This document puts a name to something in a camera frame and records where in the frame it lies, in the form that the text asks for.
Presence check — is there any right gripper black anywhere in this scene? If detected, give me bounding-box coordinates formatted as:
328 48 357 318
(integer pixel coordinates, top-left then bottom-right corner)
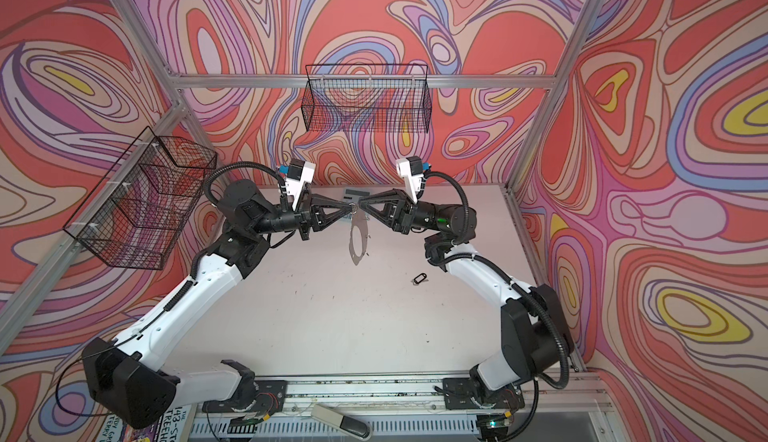
360 190 446 237

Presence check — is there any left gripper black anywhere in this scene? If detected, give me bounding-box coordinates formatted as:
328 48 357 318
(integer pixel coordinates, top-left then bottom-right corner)
248 194 349 247

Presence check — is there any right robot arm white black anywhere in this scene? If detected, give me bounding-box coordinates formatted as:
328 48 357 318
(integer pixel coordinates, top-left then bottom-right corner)
359 170 574 396

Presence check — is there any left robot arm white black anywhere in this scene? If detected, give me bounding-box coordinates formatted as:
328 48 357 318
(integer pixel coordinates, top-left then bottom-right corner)
78 159 353 429

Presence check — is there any teal calculator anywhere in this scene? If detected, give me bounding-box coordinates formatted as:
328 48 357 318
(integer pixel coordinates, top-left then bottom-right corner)
343 187 371 200

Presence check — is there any grey foot pedal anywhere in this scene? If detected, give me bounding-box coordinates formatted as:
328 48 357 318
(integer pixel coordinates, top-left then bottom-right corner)
311 405 372 441

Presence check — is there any printed booklet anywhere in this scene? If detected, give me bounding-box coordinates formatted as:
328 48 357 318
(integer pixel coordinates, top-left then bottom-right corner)
95 405 193 442

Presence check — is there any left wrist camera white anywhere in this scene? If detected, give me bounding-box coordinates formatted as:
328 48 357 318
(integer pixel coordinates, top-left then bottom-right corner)
278 158 316 210

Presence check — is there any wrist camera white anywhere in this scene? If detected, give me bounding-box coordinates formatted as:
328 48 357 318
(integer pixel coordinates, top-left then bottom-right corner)
395 156 431 203
278 158 316 210

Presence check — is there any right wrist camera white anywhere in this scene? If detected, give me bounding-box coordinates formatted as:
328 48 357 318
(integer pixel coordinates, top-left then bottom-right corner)
395 156 431 203

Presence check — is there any black wire basket back wall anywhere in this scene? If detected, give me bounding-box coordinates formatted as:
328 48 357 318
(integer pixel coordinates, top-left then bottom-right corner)
301 62 432 133

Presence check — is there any black wire basket wall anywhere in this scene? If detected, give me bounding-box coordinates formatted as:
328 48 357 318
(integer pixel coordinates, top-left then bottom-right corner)
63 127 218 270
301 62 432 133

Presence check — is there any black wire basket left wall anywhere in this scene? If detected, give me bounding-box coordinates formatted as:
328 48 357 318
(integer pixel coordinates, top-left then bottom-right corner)
63 127 218 270

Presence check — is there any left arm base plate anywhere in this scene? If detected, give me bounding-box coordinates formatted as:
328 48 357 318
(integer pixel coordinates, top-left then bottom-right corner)
202 379 288 415

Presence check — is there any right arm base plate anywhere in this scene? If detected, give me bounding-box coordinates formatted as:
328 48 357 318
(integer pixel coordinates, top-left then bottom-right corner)
434 377 526 413

